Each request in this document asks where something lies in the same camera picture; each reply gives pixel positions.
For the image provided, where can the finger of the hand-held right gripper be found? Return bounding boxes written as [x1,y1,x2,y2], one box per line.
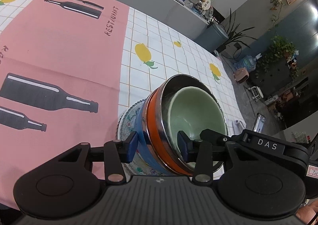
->
[200,128,245,146]

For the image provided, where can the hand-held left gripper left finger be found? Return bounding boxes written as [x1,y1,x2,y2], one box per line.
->
[57,131,138,186]

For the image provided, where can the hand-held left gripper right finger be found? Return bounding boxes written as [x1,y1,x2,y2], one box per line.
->
[177,131,251,184]

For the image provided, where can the blue steel bowl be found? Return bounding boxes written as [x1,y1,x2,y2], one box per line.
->
[134,96,174,176]

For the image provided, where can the large beaded clear glass plate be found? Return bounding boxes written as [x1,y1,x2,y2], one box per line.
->
[116,101,159,175]

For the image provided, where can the green ceramic bowl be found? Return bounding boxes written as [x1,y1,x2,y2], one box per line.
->
[168,86,226,168]

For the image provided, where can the orange steel bowl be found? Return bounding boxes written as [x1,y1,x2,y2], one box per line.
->
[144,74,228,176]

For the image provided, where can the person's right hand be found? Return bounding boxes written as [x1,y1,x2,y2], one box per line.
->
[297,201,318,225]

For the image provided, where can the tablet device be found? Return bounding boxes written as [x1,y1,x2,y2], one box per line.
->
[252,113,265,132]

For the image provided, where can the white stool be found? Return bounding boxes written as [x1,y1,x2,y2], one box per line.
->
[248,86,264,102]

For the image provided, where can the small pink appliance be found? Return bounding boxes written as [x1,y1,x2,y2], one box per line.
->
[235,67,250,84]

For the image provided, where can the dark cabinet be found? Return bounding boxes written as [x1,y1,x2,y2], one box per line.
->
[250,58,299,96]

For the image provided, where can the blue water bottle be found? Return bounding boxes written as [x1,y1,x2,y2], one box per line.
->
[234,53,262,72]

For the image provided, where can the checked lemon-print tablecloth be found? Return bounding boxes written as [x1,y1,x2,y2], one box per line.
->
[0,0,247,213]

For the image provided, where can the grey trash can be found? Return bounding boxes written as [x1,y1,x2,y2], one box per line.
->
[194,22,229,53]

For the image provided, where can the bushy green potted plant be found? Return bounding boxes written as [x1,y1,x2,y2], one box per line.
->
[256,36,299,84]

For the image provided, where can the long-leaf potted plant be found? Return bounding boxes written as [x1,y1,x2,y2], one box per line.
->
[221,9,257,49]

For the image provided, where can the pink bottle-print table mat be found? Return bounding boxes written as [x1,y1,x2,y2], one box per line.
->
[0,0,130,181]

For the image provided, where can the hanging vine plant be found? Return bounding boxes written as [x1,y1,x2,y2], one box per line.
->
[270,0,286,29]

